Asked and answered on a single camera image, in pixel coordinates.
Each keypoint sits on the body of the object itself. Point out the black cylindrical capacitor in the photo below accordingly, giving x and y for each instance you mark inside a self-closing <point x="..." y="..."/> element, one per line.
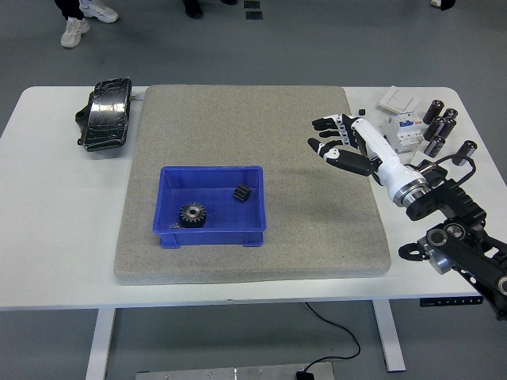
<point x="448" y="127"/>
<point x="450" y="113"/>
<point x="467" y="148"/>
<point x="433" y="111"/>
<point x="434" y="145"/>
<point x="433" y="128"/>

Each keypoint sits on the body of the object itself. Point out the small metal screws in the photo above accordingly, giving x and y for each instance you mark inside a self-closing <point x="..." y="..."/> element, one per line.
<point x="175" y="226"/>

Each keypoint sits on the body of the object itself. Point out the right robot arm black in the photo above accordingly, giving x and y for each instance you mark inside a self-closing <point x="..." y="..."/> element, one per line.
<point x="455" y="206"/>

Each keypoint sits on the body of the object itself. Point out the small black gear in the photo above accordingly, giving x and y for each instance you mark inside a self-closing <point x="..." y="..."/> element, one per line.
<point x="241" y="193"/>

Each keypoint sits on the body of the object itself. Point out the black floor plate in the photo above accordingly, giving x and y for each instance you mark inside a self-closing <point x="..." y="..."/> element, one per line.
<point x="254" y="15"/>
<point x="252" y="4"/>

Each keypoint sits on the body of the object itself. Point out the grey metal base plate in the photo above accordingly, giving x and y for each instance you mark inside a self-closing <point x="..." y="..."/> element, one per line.
<point x="218" y="374"/>

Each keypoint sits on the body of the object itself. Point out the black plug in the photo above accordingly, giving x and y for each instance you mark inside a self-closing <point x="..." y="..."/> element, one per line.
<point x="303" y="375"/>

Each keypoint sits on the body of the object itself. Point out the white circuit breaker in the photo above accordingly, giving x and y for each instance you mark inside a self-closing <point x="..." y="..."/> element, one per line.
<point x="408" y="134"/>

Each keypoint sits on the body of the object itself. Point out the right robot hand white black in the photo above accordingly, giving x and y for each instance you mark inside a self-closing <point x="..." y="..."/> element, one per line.
<point x="380" y="150"/>

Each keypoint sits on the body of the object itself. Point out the white wall switch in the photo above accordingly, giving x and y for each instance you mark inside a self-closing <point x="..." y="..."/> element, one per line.
<point x="399" y="99"/>

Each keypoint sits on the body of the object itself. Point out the small black cube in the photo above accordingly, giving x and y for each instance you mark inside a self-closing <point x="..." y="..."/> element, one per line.
<point x="361" y="112"/>

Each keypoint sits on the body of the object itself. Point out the person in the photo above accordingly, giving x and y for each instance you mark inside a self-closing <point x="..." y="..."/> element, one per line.
<point x="75" y="31"/>
<point x="193" y="10"/>
<point x="443" y="4"/>

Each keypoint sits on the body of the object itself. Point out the large black gear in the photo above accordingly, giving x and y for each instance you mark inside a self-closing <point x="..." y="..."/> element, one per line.
<point x="192" y="215"/>

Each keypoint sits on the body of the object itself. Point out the grey-brown mat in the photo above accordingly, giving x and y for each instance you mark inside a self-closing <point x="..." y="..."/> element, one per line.
<point x="245" y="130"/>

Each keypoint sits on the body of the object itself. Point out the black table control panel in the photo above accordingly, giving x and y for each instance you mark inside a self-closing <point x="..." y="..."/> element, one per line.
<point x="451" y="301"/>

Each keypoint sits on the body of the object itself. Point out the white table leg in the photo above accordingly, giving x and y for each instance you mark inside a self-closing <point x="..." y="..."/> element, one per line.
<point x="99" y="344"/>
<point x="390" y="336"/>

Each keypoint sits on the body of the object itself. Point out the blue plastic box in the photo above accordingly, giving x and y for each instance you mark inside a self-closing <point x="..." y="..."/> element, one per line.
<point x="222" y="217"/>

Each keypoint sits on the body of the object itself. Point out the black film-wrapped device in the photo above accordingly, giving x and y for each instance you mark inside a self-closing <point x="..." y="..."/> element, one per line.
<point x="107" y="115"/>

